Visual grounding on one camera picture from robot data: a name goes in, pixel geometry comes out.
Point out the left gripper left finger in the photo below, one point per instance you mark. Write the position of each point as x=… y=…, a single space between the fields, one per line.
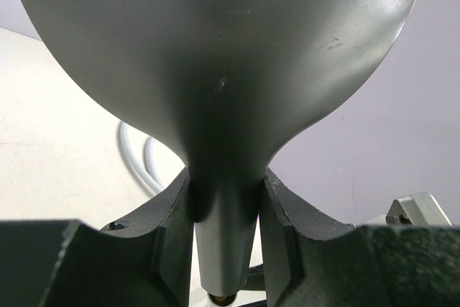
x=142 y=259

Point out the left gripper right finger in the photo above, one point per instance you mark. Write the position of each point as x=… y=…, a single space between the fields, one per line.
x=311 y=259

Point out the grey shower head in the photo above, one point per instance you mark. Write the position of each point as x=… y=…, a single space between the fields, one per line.
x=224 y=84

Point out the left aluminium frame post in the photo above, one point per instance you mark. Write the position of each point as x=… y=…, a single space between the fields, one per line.
x=419 y=209

